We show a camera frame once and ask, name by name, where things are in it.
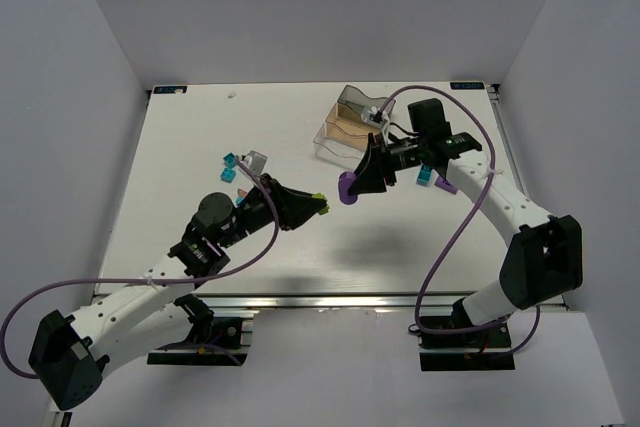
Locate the purple sloped lego brick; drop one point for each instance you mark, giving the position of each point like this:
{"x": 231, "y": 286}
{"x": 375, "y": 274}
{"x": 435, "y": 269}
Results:
{"x": 446, "y": 185}

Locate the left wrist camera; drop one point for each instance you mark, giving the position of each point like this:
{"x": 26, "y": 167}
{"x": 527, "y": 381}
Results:
{"x": 254, "y": 161}

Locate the teal lego brick top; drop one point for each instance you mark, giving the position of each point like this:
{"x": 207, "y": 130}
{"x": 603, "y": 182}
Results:
{"x": 230, "y": 161}

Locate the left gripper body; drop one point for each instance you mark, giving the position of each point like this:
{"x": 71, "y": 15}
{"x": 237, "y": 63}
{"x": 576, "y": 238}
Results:
{"x": 273, "y": 201}

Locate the blue label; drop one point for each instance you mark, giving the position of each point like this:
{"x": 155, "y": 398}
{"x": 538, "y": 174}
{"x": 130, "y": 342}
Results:
{"x": 467, "y": 85}
{"x": 169, "y": 90}

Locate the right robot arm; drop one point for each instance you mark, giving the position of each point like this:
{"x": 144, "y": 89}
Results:
{"x": 544, "y": 256}

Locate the blue label left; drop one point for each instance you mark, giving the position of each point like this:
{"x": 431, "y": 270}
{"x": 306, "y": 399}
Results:
{"x": 169, "y": 90}

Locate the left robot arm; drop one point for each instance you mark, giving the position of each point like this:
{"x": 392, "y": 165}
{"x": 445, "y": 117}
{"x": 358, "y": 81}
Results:
{"x": 72, "y": 355}

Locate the clear plastic bin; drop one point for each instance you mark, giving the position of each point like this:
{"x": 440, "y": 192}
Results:
{"x": 338, "y": 145}

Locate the green lego brick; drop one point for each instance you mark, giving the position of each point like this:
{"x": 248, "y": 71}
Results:
{"x": 322, "y": 204}

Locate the teal lego brick lower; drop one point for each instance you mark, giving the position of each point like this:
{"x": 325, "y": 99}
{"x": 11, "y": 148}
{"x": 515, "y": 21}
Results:
{"x": 228, "y": 175}

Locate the purple long lego brick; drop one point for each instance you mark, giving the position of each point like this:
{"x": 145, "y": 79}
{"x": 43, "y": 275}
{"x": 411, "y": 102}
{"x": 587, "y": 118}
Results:
{"x": 345, "y": 181}

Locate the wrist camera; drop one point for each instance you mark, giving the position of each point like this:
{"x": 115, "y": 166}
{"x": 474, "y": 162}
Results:
{"x": 375, "y": 117}
{"x": 254, "y": 161}

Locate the teal lego brick right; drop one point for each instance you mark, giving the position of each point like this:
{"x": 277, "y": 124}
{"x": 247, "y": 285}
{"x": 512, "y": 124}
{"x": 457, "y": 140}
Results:
{"x": 424, "y": 176}

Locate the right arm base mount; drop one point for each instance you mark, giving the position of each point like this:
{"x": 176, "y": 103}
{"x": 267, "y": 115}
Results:
{"x": 488, "y": 350}

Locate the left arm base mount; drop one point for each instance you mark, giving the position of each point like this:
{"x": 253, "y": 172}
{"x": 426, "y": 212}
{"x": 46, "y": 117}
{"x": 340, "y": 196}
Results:
{"x": 211, "y": 340}

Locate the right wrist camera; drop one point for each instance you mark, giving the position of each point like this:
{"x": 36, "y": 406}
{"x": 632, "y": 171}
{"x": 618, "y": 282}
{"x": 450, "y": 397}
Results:
{"x": 375, "y": 117}

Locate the blue label right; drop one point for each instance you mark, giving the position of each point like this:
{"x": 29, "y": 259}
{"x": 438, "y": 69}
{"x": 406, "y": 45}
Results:
{"x": 467, "y": 85}

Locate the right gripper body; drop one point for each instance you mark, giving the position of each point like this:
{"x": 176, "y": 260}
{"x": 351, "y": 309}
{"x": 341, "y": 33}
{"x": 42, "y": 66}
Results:
{"x": 388, "y": 163}

